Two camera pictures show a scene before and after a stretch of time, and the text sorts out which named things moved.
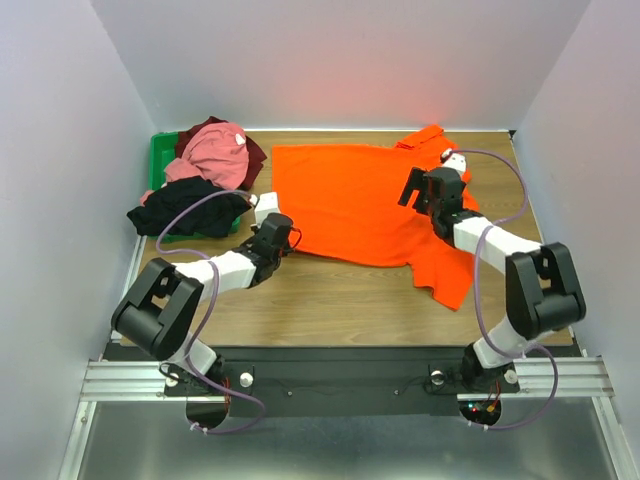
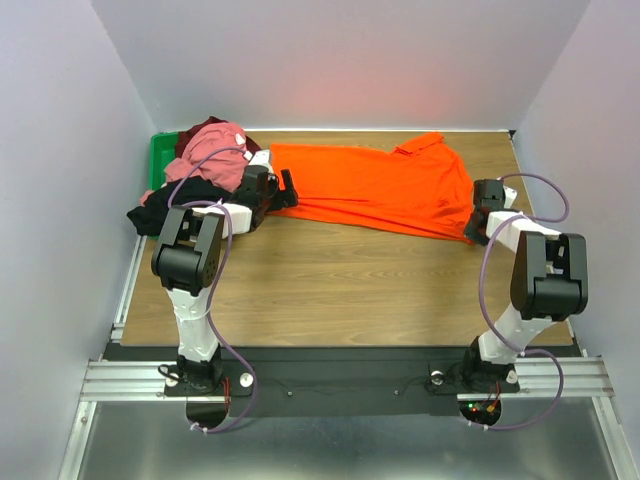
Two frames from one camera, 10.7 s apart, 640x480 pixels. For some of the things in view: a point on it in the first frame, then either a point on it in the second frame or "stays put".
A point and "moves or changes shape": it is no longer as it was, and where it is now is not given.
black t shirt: x=208 y=219 stays put
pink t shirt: x=217 y=152 stays put
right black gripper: x=416 y=185 -> x=476 y=226
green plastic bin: x=163 y=148 stays put
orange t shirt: x=344 y=203 moves or changes shape
